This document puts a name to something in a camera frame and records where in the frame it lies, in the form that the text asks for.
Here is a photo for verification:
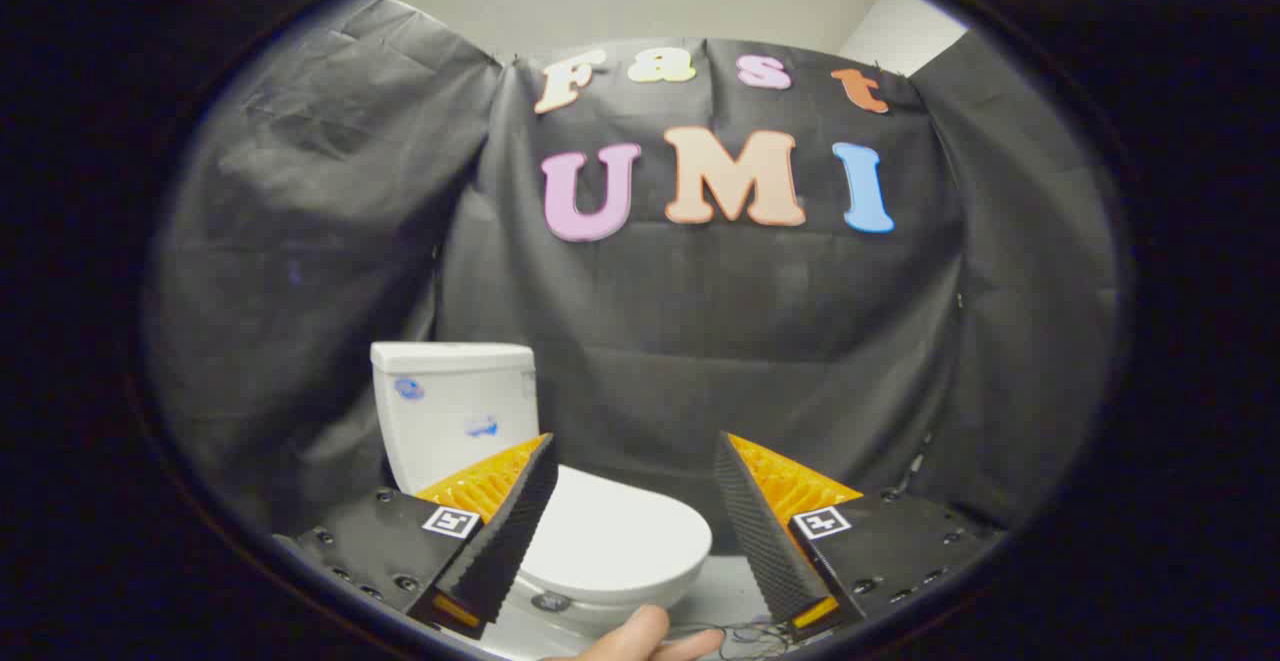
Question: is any black backdrop cloth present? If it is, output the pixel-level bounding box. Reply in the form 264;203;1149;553
150;0;1119;554

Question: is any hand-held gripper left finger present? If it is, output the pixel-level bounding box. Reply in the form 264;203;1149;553
275;432;560;641

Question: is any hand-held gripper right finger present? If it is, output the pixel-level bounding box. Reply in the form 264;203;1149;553
714;430;1002;643

